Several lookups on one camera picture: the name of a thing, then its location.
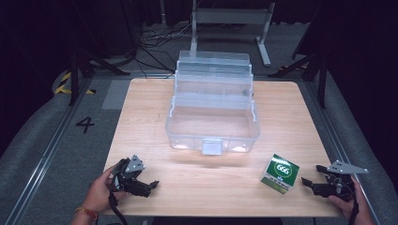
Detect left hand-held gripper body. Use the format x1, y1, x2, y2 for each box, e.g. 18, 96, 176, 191
111, 154, 148, 196

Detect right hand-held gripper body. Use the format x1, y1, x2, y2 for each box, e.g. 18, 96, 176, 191
323, 159, 370, 203

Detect green paper box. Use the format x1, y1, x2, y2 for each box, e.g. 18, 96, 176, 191
259, 153, 300, 195

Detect clear plastic storage box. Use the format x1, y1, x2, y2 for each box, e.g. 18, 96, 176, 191
164, 50, 261, 157

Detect person's right hand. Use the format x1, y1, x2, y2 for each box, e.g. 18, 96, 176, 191
328, 177, 372, 221

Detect person's left hand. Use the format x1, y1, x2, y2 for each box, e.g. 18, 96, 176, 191
82, 165, 126, 214

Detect black metal stand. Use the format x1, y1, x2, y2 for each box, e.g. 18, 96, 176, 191
69, 46, 130, 107
268, 52, 328, 110

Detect yellow black hazard tape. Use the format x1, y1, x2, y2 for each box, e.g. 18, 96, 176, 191
54, 71, 97, 96

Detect grey metal stand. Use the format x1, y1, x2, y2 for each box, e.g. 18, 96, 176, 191
190, 0, 276, 68

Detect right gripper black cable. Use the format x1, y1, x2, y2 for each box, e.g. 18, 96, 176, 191
348, 195, 360, 225

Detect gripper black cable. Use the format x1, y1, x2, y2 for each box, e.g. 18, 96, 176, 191
348, 195, 360, 225
108, 174, 130, 225

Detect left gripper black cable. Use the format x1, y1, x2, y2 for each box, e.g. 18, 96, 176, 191
108, 174, 130, 225

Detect grey floor rail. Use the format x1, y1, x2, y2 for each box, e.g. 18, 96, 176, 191
4, 74, 95, 225
304, 79, 381, 225

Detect orange bead bracelet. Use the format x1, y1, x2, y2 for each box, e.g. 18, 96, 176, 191
74, 206, 100, 221

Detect bundle of floor cables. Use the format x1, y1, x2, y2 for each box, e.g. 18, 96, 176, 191
137, 22, 195, 79

